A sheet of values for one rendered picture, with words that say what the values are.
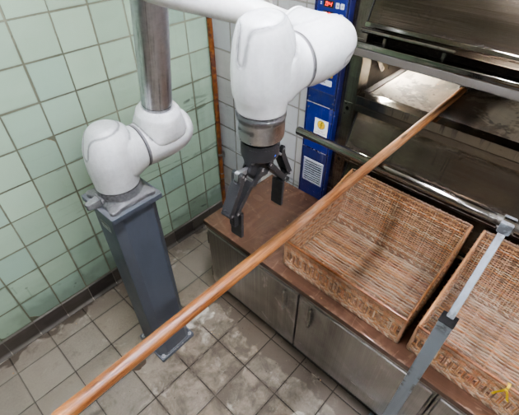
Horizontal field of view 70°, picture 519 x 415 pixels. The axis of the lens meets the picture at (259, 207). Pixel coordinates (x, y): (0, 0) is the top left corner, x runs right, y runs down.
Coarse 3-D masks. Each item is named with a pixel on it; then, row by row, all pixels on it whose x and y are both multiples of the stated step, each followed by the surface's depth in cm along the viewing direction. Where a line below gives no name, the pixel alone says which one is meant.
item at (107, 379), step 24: (456, 96) 146; (360, 168) 111; (336, 192) 103; (312, 216) 97; (240, 264) 84; (216, 288) 79; (192, 312) 75; (168, 336) 72; (120, 360) 68; (96, 384) 64; (72, 408) 62
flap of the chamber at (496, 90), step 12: (396, 48) 136; (384, 60) 123; (396, 60) 120; (420, 72) 117; (432, 72) 114; (444, 72) 112; (492, 72) 119; (468, 84) 109; (480, 84) 107; (492, 84) 105; (504, 96) 104; (516, 96) 102
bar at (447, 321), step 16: (304, 128) 134; (320, 144) 130; (336, 144) 126; (368, 160) 120; (400, 176) 114; (432, 192) 109; (448, 192) 107; (464, 208) 105; (480, 208) 102; (496, 224) 101; (512, 224) 98; (496, 240) 100; (480, 272) 101; (464, 288) 102; (448, 320) 101; (432, 336) 106; (432, 352) 110; (416, 368) 119; (400, 384) 129; (416, 384) 123; (400, 400) 134
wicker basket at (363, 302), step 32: (352, 192) 174; (384, 192) 163; (320, 224) 173; (352, 224) 179; (384, 224) 167; (416, 224) 158; (448, 224) 149; (288, 256) 158; (320, 256) 166; (352, 256) 166; (384, 256) 166; (416, 256) 161; (320, 288) 153; (352, 288) 138; (384, 288) 153; (416, 288) 153; (384, 320) 135
